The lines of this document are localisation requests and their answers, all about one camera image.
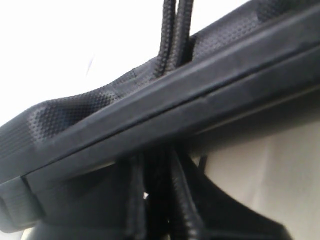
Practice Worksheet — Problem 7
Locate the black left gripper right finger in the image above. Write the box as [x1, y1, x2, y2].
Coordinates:
[184, 154, 292, 240]

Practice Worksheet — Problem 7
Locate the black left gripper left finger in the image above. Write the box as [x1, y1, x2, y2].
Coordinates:
[28, 164, 147, 240]

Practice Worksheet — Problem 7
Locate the black braided rope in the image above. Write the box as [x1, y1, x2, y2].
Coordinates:
[124, 0, 208, 240]

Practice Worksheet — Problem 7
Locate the black plastic carrying case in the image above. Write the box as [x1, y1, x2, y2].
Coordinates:
[0, 0, 320, 232]

